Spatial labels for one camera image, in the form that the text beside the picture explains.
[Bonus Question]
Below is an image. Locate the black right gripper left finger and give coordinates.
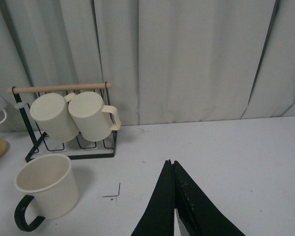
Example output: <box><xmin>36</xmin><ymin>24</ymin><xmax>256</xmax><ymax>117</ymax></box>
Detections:
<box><xmin>132</xmin><ymin>160</ymin><xmax>175</xmax><ymax>236</ymax></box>

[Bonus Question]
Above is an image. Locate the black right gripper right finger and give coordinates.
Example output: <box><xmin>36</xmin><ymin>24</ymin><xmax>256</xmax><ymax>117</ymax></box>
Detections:
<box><xmin>173</xmin><ymin>161</ymin><xmax>244</xmax><ymax>236</ymax></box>

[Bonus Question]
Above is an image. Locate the cream ribbed cup right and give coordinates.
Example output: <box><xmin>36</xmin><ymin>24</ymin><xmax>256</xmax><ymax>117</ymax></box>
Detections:
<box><xmin>68</xmin><ymin>91</ymin><xmax>121</xmax><ymax>142</ymax></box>

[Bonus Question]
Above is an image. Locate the cream ribbed cup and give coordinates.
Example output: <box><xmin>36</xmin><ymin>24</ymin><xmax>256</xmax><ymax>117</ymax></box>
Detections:
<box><xmin>68</xmin><ymin>91</ymin><xmax>121</xmax><ymax>142</ymax></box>
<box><xmin>30</xmin><ymin>93</ymin><xmax>79</xmax><ymax>143</ymax></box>

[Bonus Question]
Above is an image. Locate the cream ribbed cup left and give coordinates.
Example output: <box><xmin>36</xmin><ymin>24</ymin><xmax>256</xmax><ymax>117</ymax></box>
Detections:
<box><xmin>30</xmin><ymin>93</ymin><xmax>79</xmax><ymax>143</ymax></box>

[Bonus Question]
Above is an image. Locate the grey curtain backdrop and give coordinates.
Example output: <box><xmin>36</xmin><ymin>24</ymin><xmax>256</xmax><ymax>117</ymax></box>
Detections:
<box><xmin>0</xmin><ymin>0</ymin><xmax>295</xmax><ymax>132</ymax></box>

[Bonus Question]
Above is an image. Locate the cream mug black handle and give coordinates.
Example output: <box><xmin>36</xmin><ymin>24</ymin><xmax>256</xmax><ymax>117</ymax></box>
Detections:
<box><xmin>14</xmin><ymin>154</ymin><xmax>79</xmax><ymax>232</ymax></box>

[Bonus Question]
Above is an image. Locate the black wire cup rack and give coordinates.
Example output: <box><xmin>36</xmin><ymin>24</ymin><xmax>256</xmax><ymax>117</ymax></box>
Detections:
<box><xmin>8</xmin><ymin>82</ymin><xmax>121</xmax><ymax>162</ymax></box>

